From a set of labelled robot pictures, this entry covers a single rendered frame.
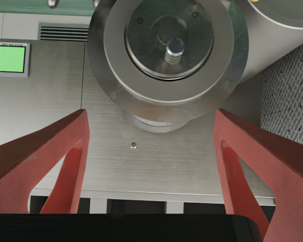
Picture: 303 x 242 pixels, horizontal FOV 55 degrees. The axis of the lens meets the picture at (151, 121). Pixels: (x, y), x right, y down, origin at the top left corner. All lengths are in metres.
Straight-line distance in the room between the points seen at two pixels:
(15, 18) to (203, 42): 3.26
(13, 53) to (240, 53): 0.49
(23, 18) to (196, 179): 3.04
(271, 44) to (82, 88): 0.39
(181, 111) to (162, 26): 0.07
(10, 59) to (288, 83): 0.51
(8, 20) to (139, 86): 3.27
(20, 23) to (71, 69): 2.83
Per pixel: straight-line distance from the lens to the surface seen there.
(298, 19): 0.31
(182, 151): 0.59
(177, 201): 0.60
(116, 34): 0.27
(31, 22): 3.39
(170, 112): 0.26
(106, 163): 0.59
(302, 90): 0.42
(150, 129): 0.51
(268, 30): 0.31
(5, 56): 0.67
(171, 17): 0.27
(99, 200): 0.61
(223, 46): 0.27
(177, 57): 0.23
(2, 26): 3.50
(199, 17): 0.27
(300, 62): 0.43
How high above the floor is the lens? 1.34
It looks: 5 degrees down
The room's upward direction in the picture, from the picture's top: 178 degrees counter-clockwise
